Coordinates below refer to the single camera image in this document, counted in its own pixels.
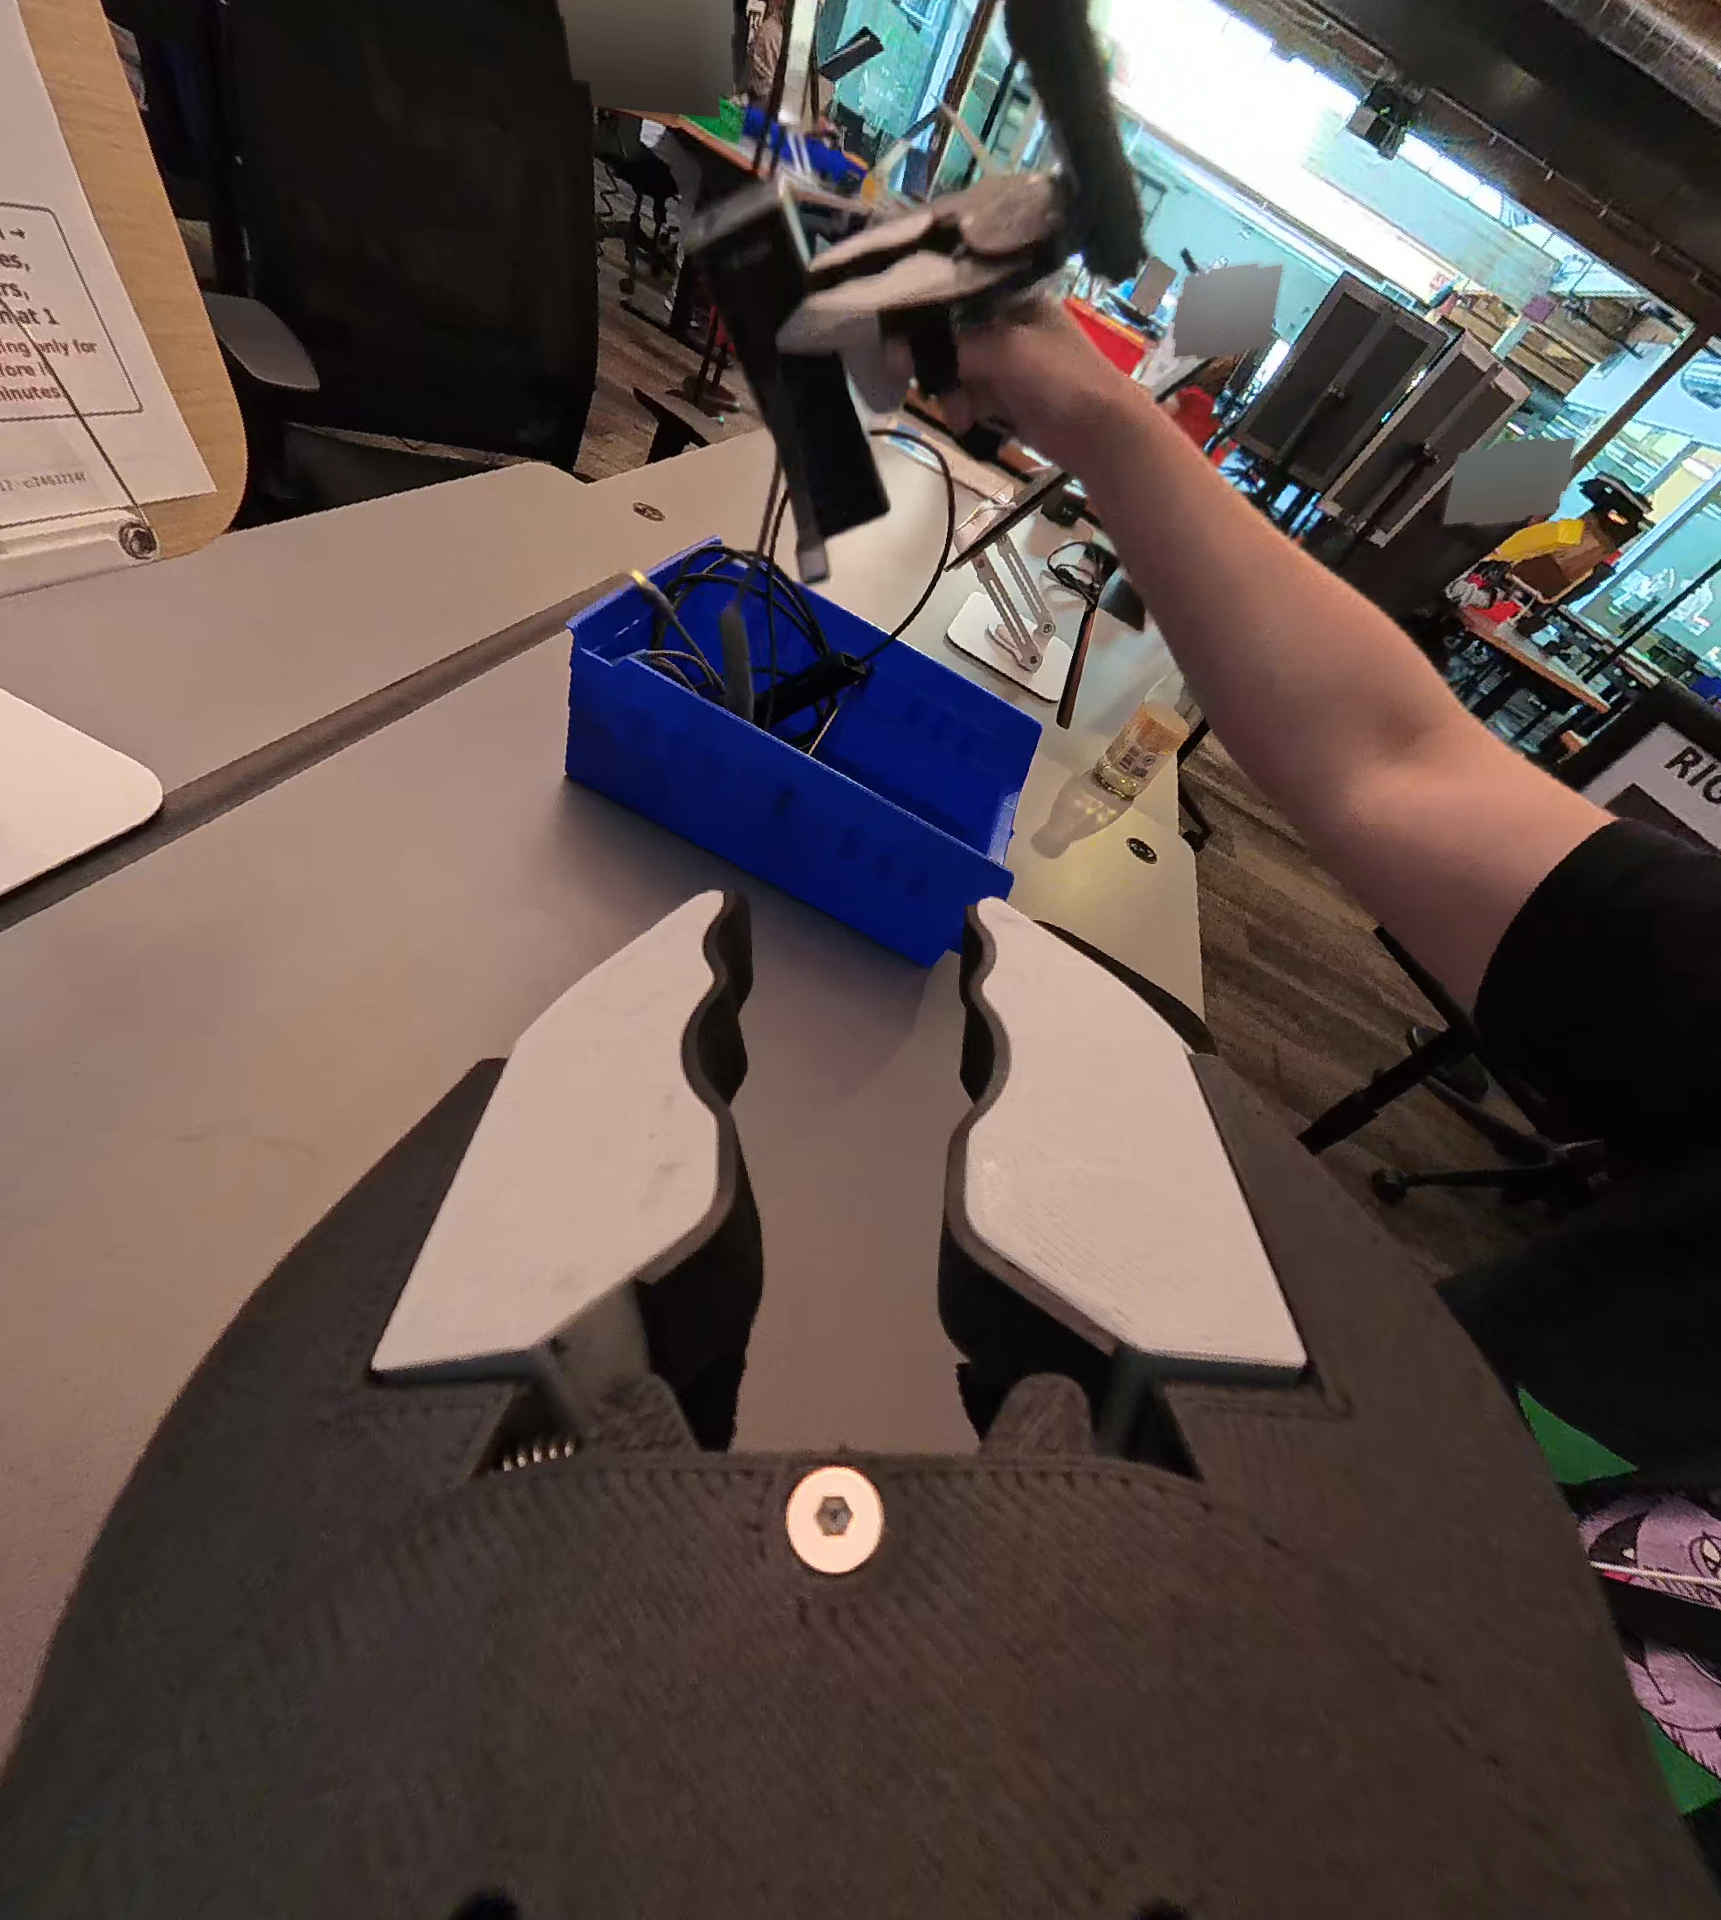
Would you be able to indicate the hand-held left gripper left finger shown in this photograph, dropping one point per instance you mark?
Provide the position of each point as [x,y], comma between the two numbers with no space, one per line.
[590,1155]

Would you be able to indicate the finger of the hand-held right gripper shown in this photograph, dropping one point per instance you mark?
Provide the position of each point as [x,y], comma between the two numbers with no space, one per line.
[897,242]
[860,314]

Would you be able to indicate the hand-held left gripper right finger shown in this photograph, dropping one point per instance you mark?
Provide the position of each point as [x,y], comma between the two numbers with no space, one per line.
[1115,1184]

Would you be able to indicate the black usb hub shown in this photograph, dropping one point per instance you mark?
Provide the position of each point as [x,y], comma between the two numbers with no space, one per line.
[814,435]

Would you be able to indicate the blue plastic bin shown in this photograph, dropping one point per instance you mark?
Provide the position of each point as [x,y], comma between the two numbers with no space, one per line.
[800,840]

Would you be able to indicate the person's right forearm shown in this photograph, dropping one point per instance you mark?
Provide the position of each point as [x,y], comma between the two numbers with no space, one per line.
[1325,675]

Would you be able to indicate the person's right hand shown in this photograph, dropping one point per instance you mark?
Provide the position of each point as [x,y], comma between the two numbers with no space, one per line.
[1032,374]

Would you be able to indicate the black tripod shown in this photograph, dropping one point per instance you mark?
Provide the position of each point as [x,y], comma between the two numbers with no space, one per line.
[1398,1089]

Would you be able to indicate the black road case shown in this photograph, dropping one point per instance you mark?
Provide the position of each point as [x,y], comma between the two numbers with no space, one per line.
[1428,435]
[1339,374]

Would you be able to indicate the white document stand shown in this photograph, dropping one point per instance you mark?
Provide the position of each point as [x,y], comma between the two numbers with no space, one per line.
[1002,653]

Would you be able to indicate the large black office chair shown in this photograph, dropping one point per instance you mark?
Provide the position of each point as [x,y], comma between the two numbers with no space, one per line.
[411,224]

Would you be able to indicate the black printed t-shirt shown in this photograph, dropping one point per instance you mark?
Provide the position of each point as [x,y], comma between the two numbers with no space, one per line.
[1670,1125]

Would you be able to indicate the wooden poster board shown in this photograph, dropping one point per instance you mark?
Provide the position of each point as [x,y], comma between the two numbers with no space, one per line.
[171,300]

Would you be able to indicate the white stand base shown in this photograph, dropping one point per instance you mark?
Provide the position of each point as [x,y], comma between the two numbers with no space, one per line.
[4,780]

